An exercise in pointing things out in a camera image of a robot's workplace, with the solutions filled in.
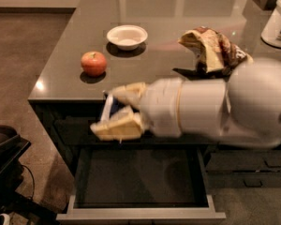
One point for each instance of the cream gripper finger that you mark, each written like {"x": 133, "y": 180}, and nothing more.
{"x": 123, "y": 125}
{"x": 130, "y": 94}

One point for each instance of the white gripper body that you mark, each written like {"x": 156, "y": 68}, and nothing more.
{"x": 160, "y": 107}

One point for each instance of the blue rxbar wrapper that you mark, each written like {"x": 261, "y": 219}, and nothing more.
{"x": 111, "y": 107}

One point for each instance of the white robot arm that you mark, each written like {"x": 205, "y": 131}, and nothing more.
{"x": 244, "y": 110}

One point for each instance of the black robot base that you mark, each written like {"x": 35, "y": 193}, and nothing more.
{"x": 12, "y": 146}

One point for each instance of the closed top drawer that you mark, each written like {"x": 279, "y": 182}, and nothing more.
{"x": 76, "y": 131}

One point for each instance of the open middle drawer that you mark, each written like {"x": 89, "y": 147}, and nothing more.
{"x": 140, "y": 185}

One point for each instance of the right middle drawer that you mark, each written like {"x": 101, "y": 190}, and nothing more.
{"x": 244, "y": 161}

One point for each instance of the red apple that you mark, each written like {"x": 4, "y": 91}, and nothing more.
{"x": 93, "y": 63}

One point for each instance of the white bowl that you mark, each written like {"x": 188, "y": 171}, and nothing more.
{"x": 127, "y": 37}

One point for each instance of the dark kitchen counter cabinet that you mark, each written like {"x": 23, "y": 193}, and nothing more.
{"x": 64, "y": 89}

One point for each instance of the crumpled brown chip bag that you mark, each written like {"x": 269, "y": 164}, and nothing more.
{"x": 216, "y": 54}

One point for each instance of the white canister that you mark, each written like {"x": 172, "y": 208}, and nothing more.
{"x": 271, "y": 33}

